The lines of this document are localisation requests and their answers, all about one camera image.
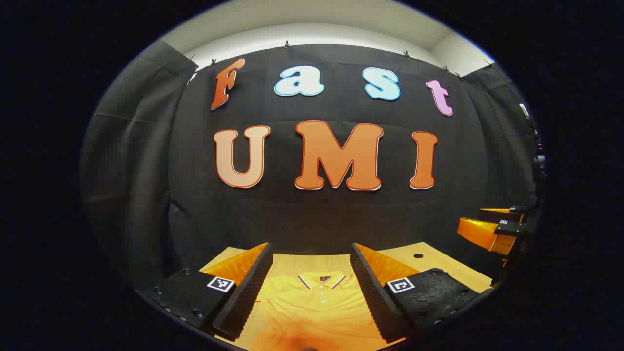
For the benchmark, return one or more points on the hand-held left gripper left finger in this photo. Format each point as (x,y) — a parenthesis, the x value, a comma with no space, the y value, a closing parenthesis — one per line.
(248,292)

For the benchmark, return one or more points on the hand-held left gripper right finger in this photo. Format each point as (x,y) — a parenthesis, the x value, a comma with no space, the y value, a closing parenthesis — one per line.
(373,297)

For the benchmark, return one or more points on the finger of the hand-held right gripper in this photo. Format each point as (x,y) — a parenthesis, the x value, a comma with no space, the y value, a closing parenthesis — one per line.
(497,214)
(480,233)

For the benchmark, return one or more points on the orange T-shirt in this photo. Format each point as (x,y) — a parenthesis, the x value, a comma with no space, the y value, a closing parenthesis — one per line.
(317,317)

